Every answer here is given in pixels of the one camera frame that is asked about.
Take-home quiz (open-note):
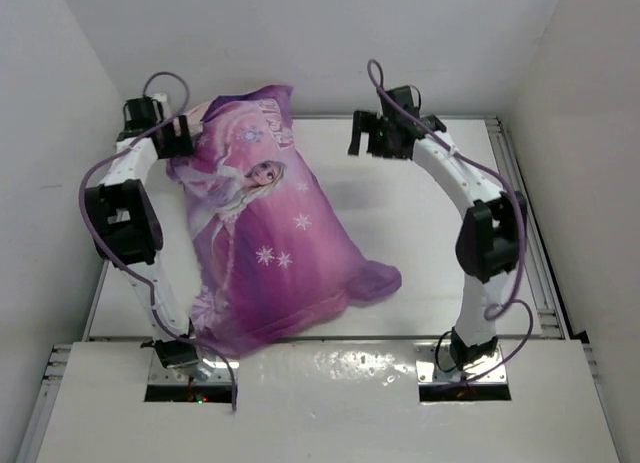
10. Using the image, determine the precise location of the pink princess pillowcase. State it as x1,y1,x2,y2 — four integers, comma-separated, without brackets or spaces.
167,84,402,357

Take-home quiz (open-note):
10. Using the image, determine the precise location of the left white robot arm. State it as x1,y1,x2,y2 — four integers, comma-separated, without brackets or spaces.
79,94,199,370

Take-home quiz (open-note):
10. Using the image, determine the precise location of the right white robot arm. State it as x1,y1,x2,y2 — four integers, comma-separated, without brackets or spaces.
348,85,527,371

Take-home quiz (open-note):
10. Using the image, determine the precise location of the white foam front board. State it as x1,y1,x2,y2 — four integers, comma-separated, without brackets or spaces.
38,341,618,462

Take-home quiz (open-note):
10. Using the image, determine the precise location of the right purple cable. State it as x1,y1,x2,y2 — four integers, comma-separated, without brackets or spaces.
366,58,536,385

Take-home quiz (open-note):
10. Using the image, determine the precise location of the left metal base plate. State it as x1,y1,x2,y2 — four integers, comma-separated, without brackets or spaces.
148,341,232,386

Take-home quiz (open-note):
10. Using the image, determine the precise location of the metal base plate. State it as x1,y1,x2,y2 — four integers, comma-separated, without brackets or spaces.
414,343,509,385
148,341,232,386

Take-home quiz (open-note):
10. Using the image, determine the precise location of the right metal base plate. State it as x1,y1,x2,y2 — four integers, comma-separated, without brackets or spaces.
414,343,509,385

